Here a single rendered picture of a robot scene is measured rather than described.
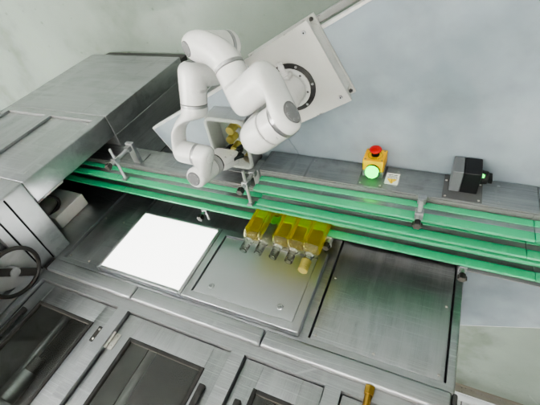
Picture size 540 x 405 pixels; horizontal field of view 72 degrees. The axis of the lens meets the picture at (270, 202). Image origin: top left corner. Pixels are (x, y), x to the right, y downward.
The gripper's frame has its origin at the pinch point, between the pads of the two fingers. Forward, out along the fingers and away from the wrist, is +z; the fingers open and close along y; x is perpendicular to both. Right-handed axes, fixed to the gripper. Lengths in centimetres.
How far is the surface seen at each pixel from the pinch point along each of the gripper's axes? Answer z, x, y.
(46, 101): 11, 6, -121
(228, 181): -3.4, -13.3, -2.5
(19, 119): -5, 1, -124
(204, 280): -34, -41, 1
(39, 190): -38, -14, -72
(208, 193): -9.7, -16.9, -8.7
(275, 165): -2.5, -3.1, 18.5
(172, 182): -7.5, -16.8, -28.7
